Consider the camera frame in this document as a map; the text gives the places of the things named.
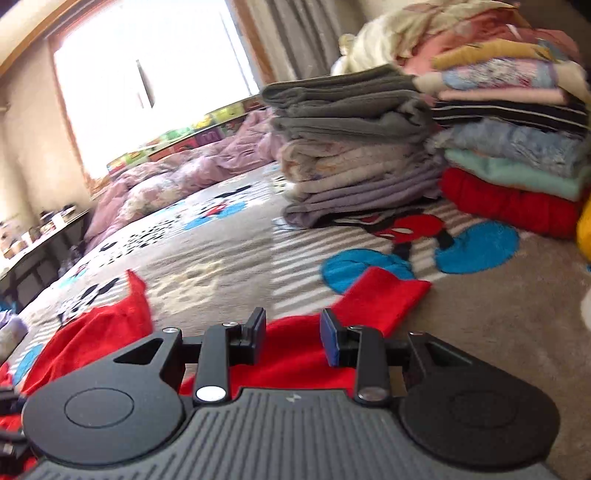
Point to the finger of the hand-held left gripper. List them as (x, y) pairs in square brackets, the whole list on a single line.
[(10, 397), (14, 446)]

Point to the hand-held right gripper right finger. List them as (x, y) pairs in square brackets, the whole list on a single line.
[(330, 339)]

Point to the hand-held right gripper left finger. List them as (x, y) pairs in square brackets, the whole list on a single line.
[(258, 337)]

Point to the red knit garment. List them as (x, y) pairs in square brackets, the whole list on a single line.
[(300, 341)]

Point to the stack of folded grey clothes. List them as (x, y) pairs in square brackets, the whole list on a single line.
[(346, 138)]

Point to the stack of folded colourful clothes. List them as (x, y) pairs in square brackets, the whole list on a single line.
[(508, 138)]

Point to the pale lilac cloth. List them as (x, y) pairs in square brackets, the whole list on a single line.
[(11, 337)]

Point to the cartoon printed blanket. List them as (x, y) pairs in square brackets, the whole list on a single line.
[(221, 258)]

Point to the dark side table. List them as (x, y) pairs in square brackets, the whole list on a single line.
[(32, 265)]

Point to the cluster of small jars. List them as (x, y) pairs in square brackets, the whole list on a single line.
[(46, 221)]

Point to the pink floral quilt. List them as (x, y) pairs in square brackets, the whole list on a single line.
[(184, 170)]

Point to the colourful printed panel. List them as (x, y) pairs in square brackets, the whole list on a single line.
[(184, 134)]

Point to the white cloth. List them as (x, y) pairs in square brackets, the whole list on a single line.
[(586, 309)]

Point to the yellow cloth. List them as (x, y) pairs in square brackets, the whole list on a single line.
[(585, 235)]

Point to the grey curtain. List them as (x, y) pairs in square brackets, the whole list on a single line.
[(300, 37)]

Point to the cream crumpled blanket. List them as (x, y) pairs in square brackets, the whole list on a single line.
[(392, 32)]

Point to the bright window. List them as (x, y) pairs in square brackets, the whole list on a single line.
[(138, 46)]

